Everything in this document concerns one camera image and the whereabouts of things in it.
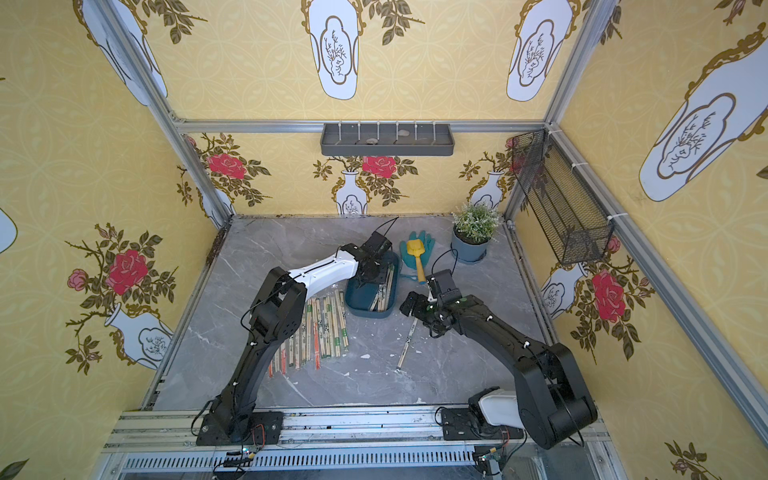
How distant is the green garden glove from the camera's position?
3.53 feet

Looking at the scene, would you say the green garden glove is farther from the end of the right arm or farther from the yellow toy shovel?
the end of the right arm

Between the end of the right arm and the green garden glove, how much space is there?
0.24m

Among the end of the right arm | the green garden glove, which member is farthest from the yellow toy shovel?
the end of the right arm

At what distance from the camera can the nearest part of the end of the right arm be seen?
0.64 meters
